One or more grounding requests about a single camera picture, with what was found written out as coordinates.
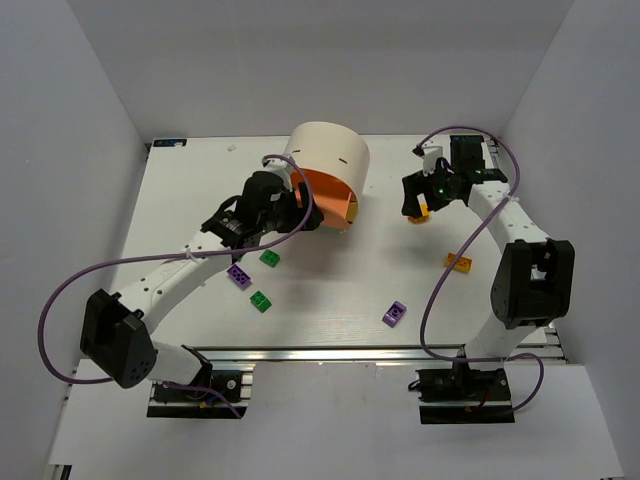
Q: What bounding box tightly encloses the small yellow lego brick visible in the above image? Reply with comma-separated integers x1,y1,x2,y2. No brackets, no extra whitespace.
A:
407,204,431,225

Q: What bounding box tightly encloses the orange top drawer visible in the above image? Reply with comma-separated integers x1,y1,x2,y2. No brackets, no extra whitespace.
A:
303,169,357,231

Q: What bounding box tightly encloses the long yellow lego brick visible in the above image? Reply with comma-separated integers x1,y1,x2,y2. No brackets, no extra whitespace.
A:
444,253,472,274

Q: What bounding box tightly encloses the cream drawer cabinet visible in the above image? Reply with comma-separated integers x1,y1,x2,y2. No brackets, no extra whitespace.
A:
284,121,370,203

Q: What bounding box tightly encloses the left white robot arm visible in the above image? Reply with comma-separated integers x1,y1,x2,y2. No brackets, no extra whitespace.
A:
80,171,324,391

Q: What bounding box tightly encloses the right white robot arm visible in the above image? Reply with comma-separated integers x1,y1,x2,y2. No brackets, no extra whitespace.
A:
401,133,575,372

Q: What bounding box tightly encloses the yellow middle drawer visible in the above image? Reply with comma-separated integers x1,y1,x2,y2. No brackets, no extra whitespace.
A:
345,198,359,224

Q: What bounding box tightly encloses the green lego brick middle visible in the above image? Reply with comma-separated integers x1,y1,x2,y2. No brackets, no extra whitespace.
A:
259,249,281,268

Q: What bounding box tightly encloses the green lego brick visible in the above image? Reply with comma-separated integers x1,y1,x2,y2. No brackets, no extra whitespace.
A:
250,291,272,313
259,249,281,268

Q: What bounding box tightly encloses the purple lego brick left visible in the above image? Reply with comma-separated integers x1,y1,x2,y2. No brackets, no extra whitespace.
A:
226,264,252,290

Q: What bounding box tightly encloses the purple lego brick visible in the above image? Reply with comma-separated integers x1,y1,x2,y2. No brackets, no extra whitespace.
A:
226,264,252,290
382,301,406,328

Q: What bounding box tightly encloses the green lego brick lower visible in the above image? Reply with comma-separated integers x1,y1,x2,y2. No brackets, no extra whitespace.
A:
250,291,272,313

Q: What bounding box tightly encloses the purple lego brick right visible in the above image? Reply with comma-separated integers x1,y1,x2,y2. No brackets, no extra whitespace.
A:
382,301,406,328

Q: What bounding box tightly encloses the blue label left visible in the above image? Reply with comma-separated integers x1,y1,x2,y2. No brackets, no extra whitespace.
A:
152,138,187,148

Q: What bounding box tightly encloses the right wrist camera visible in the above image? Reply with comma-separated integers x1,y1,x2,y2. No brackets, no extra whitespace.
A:
412,140,444,176

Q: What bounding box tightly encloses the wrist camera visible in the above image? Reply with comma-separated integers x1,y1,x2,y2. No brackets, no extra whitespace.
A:
412,140,444,176
261,154,294,184

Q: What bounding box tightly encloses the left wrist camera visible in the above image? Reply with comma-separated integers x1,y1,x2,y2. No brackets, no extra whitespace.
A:
261,154,294,184

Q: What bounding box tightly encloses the aluminium rail front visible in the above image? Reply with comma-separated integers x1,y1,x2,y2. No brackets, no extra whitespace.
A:
195,346,437,362

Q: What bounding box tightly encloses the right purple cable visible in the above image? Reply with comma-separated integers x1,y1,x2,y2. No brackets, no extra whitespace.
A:
419,123,546,416

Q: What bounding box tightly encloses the purple cable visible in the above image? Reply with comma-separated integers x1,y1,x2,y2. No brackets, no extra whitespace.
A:
419,123,546,416
38,154,316,419

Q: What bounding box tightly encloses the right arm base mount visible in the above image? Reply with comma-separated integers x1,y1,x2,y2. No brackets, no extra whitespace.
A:
407,364,515,425

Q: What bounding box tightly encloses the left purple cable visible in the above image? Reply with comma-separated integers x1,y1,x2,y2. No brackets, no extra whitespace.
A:
38,154,316,419

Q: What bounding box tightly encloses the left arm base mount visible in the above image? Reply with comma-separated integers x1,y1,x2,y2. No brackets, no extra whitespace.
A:
146,363,253,420

